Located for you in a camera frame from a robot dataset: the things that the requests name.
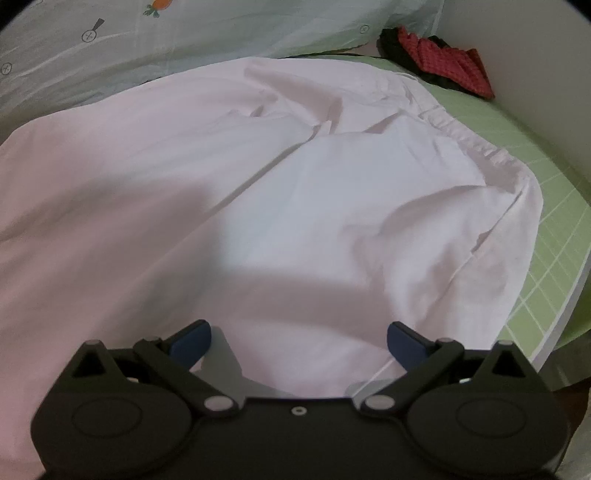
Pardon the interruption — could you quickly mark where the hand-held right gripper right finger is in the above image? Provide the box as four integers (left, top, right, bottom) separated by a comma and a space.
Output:
353, 321, 536, 413

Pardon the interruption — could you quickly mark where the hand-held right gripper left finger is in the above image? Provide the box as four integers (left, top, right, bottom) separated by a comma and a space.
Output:
67, 319, 241, 413

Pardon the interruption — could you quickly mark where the white shirt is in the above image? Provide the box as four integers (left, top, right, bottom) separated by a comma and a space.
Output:
0, 56, 544, 480

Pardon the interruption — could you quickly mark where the green grid mat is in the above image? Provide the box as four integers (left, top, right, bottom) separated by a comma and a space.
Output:
355, 54, 591, 370

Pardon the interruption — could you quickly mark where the red and black cloth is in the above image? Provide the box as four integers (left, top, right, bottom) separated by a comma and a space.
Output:
377, 26, 496, 99

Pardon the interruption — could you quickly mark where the pale printed blanket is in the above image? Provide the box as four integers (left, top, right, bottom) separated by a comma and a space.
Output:
0, 0, 446, 121

